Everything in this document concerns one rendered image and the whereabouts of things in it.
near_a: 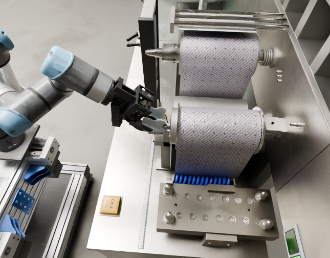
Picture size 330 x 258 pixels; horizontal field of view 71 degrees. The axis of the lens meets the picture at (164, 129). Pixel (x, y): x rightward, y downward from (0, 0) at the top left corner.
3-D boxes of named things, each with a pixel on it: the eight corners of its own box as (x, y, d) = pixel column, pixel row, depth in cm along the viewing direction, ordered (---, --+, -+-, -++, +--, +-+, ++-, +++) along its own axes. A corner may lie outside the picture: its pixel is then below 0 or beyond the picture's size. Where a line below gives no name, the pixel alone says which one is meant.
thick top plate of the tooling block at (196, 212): (160, 188, 90) (159, 181, 85) (264, 195, 88) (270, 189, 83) (156, 232, 80) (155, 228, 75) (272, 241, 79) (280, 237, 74)
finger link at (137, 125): (152, 134, 65) (126, 119, 61) (149, 136, 66) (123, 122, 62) (154, 121, 68) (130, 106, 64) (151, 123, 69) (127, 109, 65)
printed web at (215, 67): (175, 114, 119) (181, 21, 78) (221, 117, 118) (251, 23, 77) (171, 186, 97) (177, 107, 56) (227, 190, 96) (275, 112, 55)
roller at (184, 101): (173, 110, 94) (174, 88, 84) (237, 113, 93) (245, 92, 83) (172, 134, 87) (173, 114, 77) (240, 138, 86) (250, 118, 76)
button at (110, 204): (104, 196, 95) (103, 194, 93) (121, 197, 94) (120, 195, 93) (100, 214, 91) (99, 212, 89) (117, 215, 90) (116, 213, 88)
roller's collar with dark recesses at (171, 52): (163, 55, 85) (163, 39, 79) (179, 55, 84) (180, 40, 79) (161, 66, 81) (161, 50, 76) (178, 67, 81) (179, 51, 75)
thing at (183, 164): (174, 176, 90) (176, 153, 75) (235, 180, 89) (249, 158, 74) (174, 178, 90) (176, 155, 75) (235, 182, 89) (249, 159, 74)
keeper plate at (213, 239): (201, 239, 85) (205, 232, 76) (228, 241, 84) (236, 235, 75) (201, 246, 83) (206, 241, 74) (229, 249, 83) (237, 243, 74)
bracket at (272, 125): (261, 119, 71) (263, 115, 69) (280, 120, 71) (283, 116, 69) (264, 132, 68) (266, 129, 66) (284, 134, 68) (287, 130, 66)
